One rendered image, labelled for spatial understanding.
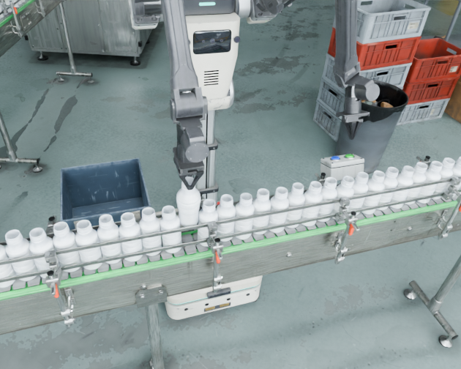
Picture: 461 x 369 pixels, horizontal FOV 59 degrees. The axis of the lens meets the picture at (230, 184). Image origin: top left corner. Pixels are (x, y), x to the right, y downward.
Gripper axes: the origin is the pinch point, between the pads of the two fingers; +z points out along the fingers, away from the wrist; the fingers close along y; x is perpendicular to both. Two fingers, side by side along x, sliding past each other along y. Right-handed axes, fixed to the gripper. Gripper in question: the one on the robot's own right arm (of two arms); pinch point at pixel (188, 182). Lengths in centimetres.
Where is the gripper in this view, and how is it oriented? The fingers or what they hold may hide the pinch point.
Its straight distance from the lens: 114.8
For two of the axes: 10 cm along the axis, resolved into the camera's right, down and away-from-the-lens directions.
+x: 9.5, -1.5, 2.7
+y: 3.0, 6.3, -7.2
